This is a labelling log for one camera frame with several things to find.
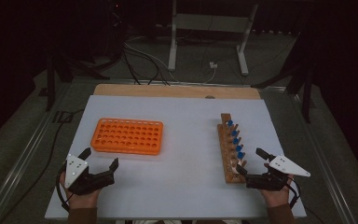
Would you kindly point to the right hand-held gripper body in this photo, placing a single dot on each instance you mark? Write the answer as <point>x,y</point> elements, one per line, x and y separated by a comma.
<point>268,181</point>

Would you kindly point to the person's right hand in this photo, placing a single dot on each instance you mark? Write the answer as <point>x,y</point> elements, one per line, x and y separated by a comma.
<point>275,197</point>

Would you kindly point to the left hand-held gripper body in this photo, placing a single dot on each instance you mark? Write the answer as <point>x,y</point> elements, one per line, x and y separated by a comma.
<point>84,182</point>

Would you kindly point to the aluminium frame rail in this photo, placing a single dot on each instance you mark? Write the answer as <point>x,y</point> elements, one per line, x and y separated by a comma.
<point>326,161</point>
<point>21,155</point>

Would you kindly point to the white table mat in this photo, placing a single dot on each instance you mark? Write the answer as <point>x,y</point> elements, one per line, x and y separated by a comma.
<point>186,174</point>

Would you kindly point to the black tripod stand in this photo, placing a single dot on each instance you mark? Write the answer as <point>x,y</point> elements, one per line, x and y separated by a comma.
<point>306,99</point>
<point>50,87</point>

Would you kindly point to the orange plastic tube rack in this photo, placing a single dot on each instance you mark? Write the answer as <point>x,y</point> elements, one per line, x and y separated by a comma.
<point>127,137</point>

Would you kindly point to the wooden test tube rack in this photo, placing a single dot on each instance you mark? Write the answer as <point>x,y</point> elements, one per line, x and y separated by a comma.
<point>225,140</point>

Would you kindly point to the grey metal stand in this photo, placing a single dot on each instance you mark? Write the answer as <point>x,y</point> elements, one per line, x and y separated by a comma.
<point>171,46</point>

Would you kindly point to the person's left hand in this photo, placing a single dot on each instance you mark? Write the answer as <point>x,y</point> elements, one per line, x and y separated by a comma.
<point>85,200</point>

